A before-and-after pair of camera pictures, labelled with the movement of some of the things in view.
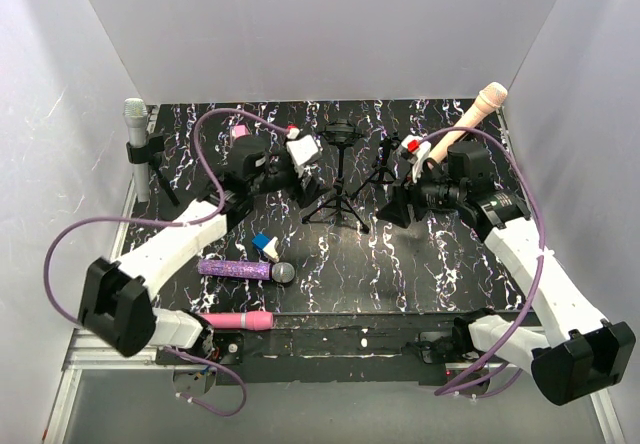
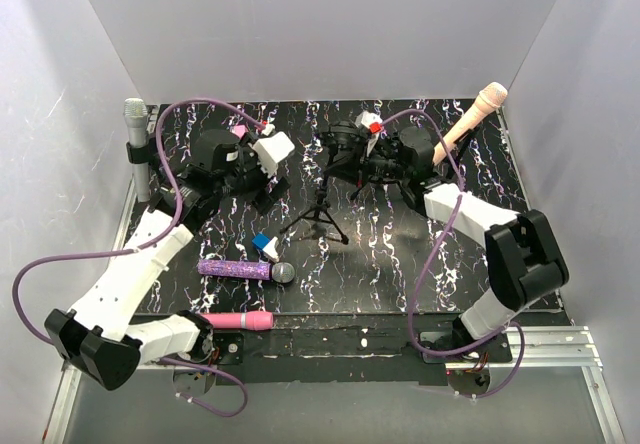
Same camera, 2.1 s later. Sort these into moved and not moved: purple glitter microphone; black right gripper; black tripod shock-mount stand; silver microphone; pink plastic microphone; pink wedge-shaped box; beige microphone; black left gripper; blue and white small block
Moved: black right gripper; black tripod shock-mount stand; black left gripper
Not moved: pink wedge-shaped box; purple glitter microphone; blue and white small block; silver microphone; beige microphone; pink plastic microphone
